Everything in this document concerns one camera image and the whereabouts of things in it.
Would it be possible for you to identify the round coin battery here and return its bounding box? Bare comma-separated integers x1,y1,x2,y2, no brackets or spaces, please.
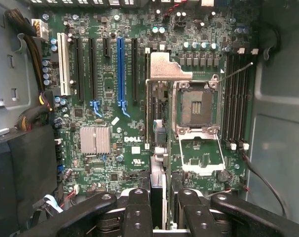
217,169,231,183

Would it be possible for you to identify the red black twisted wire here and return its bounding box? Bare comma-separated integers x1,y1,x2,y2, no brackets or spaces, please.
163,0,189,18

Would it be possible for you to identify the braided cable with white plug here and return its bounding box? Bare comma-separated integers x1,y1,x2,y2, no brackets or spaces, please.
5,8,54,92

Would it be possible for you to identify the long black expansion slot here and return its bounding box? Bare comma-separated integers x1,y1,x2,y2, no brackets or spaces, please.
88,38,104,119
74,37,85,102
130,38,140,104

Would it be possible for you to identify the silver socket cover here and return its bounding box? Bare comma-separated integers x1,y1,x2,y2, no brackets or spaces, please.
178,130,227,174

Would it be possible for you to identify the thin black wire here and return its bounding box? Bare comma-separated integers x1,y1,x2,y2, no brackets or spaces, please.
239,148,288,218

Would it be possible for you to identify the light blue data wire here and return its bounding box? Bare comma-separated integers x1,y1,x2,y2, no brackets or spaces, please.
32,194,64,214

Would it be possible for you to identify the blue expansion slot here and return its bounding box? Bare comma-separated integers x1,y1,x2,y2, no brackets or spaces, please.
116,37,131,119

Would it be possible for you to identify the red wire with white plug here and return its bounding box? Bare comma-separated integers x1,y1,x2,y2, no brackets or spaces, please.
60,184,80,208

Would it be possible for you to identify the CPU socket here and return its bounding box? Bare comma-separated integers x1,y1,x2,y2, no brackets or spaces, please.
171,74,221,135

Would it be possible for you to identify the green motherboard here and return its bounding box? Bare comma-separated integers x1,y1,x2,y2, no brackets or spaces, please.
39,0,261,199

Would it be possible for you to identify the white expansion slot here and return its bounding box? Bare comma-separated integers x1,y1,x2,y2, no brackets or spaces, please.
56,32,72,97

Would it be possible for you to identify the silver chipset heatsink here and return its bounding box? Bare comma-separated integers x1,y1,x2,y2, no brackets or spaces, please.
79,126,112,157

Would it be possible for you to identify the black plastic shroud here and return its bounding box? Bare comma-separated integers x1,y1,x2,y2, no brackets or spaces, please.
0,125,61,234

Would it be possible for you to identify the open PC case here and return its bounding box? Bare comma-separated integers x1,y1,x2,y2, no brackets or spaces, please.
0,0,299,237

